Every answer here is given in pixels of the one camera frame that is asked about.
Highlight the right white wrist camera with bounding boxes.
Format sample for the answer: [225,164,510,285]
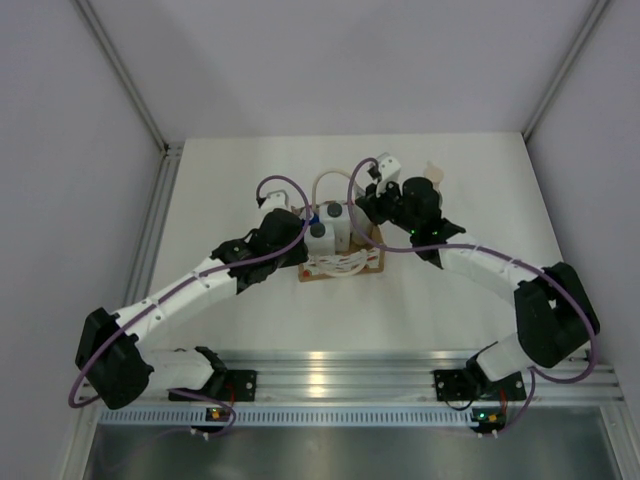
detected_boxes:
[368,152,401,196]

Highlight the left aluminium frame post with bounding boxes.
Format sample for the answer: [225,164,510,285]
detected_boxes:
[71,0,168,153]

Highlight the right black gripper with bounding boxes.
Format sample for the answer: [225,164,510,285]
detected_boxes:
[357,176,419,235]

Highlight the burlap watermelon canvas bag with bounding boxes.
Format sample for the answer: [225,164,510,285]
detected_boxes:
[298,168,385,283]

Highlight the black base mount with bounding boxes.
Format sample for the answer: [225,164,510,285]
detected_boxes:
[218,370,258,403]
[433,369,476,402]

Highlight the purple cable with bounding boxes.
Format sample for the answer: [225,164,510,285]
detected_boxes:
[67,174,314,409]
[347,157,601,429]

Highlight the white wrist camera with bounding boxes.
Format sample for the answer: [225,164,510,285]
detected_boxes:
[368,152,401,196]
[258,189,290,212]

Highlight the rear white bottle grey cap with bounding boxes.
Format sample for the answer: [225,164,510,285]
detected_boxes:
[319,202,351,253]

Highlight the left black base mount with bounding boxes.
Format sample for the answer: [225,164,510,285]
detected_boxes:
[218,370,258,403]

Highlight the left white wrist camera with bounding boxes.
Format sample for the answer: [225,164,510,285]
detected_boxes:
[258,189,290,212]

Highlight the aluminium mounting rail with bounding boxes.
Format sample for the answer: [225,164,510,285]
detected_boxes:
[219,350,624,407]

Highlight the right aluminium frame post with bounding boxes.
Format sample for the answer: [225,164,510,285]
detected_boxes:
[521,0,614,144]

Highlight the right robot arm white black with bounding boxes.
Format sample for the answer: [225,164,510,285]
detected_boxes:
[355,177,600,398]

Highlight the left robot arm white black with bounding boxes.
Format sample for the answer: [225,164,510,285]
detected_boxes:
[75,209,308,410]

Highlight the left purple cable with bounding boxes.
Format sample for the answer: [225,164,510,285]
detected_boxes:
[67,174,314,409]

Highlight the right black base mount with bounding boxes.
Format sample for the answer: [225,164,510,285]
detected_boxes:
[433,369,476,402]

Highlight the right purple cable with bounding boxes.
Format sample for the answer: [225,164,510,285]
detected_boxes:
[347,157,601,429]

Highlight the front white bottle grey cap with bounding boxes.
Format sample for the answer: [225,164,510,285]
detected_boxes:
[304,222,336,256]

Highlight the white bottle grey cap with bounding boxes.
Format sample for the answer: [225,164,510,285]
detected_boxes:
[304,222,336,256]
[319,202,351,253]

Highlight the grey pump bottle beige cap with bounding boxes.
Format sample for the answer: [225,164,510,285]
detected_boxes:
[423,161,444,192]

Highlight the aluminium frame post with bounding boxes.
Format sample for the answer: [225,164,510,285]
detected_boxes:
[71,0,168,153]
[521,0,614,144]

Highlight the silver refill pouch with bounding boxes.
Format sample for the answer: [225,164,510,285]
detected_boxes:
[350,219,373,246]

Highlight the white slotted cable duct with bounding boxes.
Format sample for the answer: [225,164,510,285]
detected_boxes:
[99,405,501,427]

